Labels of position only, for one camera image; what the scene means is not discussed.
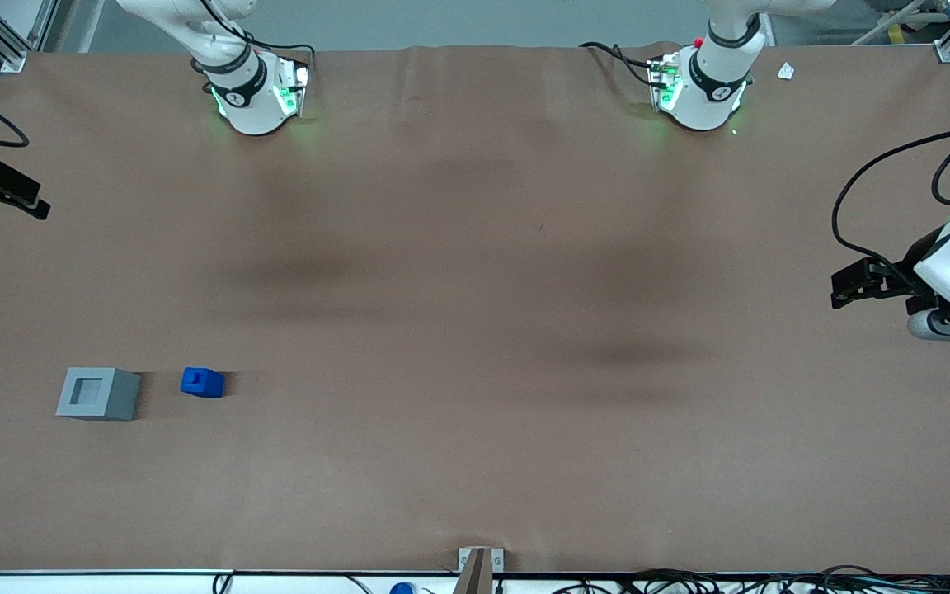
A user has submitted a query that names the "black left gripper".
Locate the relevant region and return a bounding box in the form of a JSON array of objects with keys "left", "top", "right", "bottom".
[{"left": 830, "top": 227, "right": 950, "bottom": 311}]

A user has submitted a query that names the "blue plastic part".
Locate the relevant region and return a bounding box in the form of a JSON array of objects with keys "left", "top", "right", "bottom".
[{"left": 180, "top": 367, "right": 226, "bottom": 400}]

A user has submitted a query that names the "gray square base block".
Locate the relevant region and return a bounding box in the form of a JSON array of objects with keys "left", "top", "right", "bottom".
[{"left": 55, "top": 367, "right": 143, "bottom": 422}]

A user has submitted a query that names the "beige tube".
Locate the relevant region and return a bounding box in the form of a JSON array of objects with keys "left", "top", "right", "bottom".
[{"left": 852, "top": 0, "right": 942, "bottom": 47}]

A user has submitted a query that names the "brown table cover sheet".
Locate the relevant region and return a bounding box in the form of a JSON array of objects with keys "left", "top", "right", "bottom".
[{"left": 0, "top": 41, "right": 950, "bottom": 575}]

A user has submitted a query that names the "long black left arm cable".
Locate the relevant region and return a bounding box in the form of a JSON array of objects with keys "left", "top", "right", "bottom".
[{"left": 831, "top": 127, "right": 950, "bottom": 269}]

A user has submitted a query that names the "black left base cable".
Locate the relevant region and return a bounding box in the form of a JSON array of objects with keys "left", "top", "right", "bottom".
[{"left": 579, "top": 40, "right": 659, "bottom": 88}]

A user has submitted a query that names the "black cable tangle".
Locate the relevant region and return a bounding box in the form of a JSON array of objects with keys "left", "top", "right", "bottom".
[{"left": 549, "top": 564, "right": 950, "bottom": 594}]

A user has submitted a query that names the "metal mounting bracket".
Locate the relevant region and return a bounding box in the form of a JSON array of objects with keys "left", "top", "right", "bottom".
[{"left": 457, "top": 546, "right": 506, "bottom": 575}]

